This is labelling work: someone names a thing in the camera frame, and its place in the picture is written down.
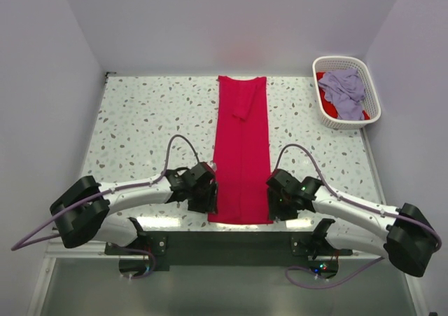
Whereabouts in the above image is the crimson red t shirt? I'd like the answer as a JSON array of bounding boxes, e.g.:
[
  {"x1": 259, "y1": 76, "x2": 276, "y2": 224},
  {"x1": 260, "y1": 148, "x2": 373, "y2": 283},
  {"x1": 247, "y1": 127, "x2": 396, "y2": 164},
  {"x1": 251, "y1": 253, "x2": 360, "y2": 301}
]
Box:
[{"x1": 208, "y1": 76, "x2": 272, "y2": 225}]

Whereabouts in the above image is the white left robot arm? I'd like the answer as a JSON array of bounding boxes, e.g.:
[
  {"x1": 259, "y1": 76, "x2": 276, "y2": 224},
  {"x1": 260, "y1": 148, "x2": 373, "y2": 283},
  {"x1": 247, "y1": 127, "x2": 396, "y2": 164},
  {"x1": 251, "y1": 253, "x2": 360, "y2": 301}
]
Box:
[{"x1": 50, "y1": 162, "x2": 218, "y2": 254}]

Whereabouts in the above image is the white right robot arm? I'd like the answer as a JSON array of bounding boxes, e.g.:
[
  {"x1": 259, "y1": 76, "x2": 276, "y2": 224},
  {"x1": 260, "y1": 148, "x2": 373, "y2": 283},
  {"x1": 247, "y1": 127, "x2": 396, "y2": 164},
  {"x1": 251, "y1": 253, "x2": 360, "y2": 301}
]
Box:
[{"x1": 266, "y1": 169, "x2": 440, "y2": 277}]

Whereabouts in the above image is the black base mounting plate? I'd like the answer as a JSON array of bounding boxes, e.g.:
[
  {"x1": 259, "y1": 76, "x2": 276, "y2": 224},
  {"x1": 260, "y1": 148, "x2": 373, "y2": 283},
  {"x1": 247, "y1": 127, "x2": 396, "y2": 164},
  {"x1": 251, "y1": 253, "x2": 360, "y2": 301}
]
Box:
[{"x1": 105, "y1": 231, "x2": 352, "y2": 274}]

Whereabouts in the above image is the red t shirt in basket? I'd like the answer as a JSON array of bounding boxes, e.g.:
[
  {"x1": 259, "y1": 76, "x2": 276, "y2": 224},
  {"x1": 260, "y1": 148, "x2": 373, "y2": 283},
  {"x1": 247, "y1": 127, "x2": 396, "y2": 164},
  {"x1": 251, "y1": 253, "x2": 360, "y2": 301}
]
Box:
[{"x1": 316, "y1": 71, "x2": 371, "y2": 121}]

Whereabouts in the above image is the white perforated laundry basket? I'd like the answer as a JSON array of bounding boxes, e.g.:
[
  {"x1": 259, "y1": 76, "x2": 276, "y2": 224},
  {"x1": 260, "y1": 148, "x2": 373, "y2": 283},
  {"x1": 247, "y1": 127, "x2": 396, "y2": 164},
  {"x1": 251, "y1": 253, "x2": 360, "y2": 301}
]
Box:
[{"x1": 312, "y1": 55, "x2": 382, "y2": 130}]

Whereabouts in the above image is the lavender t shirt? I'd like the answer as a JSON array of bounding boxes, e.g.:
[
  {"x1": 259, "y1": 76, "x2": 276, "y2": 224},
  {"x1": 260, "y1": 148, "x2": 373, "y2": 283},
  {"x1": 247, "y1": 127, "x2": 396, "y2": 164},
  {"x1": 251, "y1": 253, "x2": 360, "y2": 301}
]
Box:
[{"x1": 317, "y1": 68, "x2": 367, "y2": 121}]

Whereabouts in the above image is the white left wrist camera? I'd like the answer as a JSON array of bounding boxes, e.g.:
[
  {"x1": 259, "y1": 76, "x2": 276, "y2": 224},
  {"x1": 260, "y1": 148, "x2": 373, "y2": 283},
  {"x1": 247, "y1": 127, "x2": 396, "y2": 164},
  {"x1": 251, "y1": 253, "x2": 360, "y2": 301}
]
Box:
[{"x1": 207, "y1": 161, "x2": 217, "y2": 172}]

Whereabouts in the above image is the aluminium extrusion rail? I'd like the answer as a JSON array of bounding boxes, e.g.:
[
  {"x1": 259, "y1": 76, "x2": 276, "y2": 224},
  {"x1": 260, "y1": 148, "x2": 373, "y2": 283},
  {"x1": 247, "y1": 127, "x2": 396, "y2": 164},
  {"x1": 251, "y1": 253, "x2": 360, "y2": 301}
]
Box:
[{"x1": 48, "y1": 231, "x2": 387, "y2": 259}]

